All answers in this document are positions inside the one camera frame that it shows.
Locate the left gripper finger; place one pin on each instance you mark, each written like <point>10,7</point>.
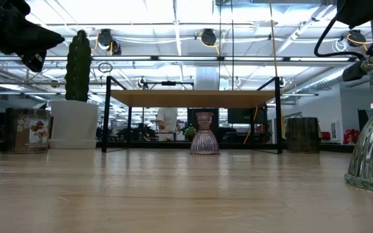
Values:
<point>32,61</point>
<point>37,40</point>

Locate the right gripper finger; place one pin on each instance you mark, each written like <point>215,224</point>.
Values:
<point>353,72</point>

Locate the printed tin can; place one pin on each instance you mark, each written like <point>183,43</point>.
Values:
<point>24,129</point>

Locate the pink ribbed glass candlestick holder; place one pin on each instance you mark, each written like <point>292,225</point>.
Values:
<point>205,142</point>

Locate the tall green cactus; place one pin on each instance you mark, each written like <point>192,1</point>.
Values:
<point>78,64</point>

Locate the red container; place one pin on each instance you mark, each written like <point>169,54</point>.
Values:
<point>351,136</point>

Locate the white plant pot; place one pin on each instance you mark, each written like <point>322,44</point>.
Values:
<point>73,123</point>

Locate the person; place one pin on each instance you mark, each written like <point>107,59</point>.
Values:
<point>167,118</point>

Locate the small green potted plant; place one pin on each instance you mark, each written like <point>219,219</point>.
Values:
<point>190,133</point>

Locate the wooden shelf black metal frame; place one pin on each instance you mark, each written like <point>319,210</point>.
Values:
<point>193,98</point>

